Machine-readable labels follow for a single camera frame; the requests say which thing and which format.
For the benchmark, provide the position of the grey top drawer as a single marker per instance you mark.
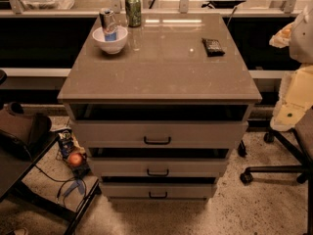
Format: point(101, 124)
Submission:
point(158, 134)

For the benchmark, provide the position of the grey drawer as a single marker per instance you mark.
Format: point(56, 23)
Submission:
point(158, 134)
point(158, 190)
point(157, 167)

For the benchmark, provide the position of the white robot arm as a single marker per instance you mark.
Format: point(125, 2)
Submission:
point(296, 90)

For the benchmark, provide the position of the grey drawer cabinet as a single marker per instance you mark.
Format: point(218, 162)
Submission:
point(162, 74)

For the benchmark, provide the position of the grey middle drawer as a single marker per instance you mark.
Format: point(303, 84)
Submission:
point(157, 167)

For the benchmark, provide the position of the grey bottom drawer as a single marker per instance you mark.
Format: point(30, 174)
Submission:
point(158, 190)

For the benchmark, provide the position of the white ceramic bowl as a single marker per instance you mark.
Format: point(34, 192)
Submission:
point(111, 47)

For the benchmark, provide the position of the black snack packet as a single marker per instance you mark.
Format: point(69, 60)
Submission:
point(212, 47)

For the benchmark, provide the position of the red apple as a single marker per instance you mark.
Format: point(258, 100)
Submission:
point(75, 159)

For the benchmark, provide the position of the blue chip bag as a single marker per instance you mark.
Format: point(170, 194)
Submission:
point(65, 142)

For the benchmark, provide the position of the green soda can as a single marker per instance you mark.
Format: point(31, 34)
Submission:
point(133, 12)

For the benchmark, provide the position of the silver blue can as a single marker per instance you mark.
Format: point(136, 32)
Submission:
point(108, 24)

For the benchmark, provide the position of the black side table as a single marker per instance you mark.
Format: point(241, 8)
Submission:
point(13, 170)

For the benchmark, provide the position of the brown bag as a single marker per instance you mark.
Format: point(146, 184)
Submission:
point(21, 132)

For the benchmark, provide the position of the black office chair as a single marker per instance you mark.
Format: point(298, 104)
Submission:
point(303, 133)

